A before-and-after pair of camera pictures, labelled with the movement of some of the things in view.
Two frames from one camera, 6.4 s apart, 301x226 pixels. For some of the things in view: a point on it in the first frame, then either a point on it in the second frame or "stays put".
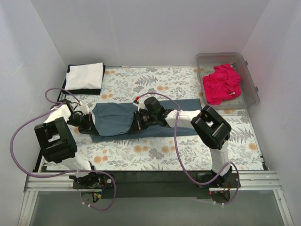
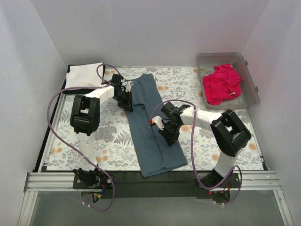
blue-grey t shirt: x=113 y=121 → x=153 y=154
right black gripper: x=138 y=121 → x=170 y=133
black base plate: x=169 y=185 stays put
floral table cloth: x=177 y=152 stays put
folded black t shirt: x=96 y=91 stays put
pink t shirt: x=224 y=83 stays put
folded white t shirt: x=84 y=76 stays put
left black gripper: x=87 y=124 → x=125 y=101
